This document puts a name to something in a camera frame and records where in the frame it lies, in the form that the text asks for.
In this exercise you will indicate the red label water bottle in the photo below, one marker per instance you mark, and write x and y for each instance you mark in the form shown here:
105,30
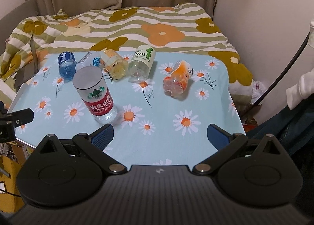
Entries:
92,88

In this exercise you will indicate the open grey laptop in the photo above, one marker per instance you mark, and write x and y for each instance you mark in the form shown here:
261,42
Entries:
29,70

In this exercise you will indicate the orange label yellow bottle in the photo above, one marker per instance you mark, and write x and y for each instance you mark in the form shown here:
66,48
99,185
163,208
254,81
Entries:
114,64

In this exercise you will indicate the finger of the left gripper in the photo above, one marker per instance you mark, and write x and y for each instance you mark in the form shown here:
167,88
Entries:
17,118

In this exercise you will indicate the striped floral bed quilt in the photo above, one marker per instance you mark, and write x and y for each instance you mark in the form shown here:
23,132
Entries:
184,28

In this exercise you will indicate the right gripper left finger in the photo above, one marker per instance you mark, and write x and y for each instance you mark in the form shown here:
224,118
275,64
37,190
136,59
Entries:
93,146

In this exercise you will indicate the white label clear bottle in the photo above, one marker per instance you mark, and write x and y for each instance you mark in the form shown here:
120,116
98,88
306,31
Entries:
89,59

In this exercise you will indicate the daisy print blue tablecloth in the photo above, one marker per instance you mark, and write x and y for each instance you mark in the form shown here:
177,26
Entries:
151,127

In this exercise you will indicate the blue plastic bottle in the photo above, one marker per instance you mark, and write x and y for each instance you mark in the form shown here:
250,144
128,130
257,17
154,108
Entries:
67,65

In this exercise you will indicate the white garment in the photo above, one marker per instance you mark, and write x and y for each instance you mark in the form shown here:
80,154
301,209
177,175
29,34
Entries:
301,90

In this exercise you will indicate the green label pale bottle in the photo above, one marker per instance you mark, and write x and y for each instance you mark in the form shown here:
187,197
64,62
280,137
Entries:
141,63

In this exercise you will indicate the orange drink bottle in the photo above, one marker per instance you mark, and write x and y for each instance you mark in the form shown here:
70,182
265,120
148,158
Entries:
176,82

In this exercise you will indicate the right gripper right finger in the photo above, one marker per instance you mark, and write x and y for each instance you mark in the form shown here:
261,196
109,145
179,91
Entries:
227,145

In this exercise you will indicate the grey sofa armrest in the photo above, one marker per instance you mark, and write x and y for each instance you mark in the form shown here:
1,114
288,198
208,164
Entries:
12,19

